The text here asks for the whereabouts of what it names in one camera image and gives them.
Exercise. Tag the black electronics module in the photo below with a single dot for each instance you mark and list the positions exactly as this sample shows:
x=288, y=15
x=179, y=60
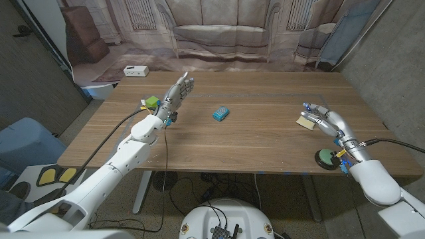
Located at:
x=223, y=233

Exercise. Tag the white floor board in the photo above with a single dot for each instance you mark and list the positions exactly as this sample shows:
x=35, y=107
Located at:
x=30, y=172

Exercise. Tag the blue plastic bin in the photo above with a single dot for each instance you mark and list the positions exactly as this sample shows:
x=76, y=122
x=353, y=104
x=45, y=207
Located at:
x=26, y=142

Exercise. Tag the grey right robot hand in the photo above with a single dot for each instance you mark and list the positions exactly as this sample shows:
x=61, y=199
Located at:
x=332, y=121

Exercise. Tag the grey table leg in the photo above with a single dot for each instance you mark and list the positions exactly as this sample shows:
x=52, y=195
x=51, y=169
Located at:
x=312, y=199

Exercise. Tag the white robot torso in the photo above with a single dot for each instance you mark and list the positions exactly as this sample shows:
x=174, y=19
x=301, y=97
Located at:
x=229, y=215

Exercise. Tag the person's leg in jeans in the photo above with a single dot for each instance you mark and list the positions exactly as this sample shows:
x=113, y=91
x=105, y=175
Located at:
x=15, y=209

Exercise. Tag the green cube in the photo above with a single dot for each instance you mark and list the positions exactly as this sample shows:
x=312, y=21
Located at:
x=152, y=101

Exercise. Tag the white power socket box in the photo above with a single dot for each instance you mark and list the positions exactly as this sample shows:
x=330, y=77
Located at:
x=135, y=70

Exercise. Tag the white table leg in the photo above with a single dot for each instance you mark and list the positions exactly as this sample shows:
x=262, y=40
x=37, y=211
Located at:
x=142, y=192

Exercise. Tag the black yellow foot pedal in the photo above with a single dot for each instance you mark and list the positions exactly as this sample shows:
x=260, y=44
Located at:
x=56, y=176

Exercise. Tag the green button with black base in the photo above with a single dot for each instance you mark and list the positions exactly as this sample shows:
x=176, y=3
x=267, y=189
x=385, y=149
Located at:
x=325, y=157

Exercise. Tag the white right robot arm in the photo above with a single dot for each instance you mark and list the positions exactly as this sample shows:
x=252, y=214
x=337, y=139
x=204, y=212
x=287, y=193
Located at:
x=378, y=182

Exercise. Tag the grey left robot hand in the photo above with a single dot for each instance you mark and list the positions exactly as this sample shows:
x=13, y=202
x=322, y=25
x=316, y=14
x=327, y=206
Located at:
x=174, y=98

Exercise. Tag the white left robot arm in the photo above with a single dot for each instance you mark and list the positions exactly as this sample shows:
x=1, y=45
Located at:
x=113, y=172

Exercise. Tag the black round fan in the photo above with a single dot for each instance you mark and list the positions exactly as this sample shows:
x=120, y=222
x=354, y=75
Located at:
x=165, y=181

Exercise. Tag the teal stapler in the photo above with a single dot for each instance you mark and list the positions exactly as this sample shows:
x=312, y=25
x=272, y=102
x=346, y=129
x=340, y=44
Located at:
x=220, y=113

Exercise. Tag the printed sofa room backdrop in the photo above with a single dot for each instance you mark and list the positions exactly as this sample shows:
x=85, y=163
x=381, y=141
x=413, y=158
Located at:
x=219, y=33

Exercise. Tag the pale yellow sponge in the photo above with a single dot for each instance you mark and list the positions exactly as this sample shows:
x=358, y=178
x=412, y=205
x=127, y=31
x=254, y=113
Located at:
x=305, y=123

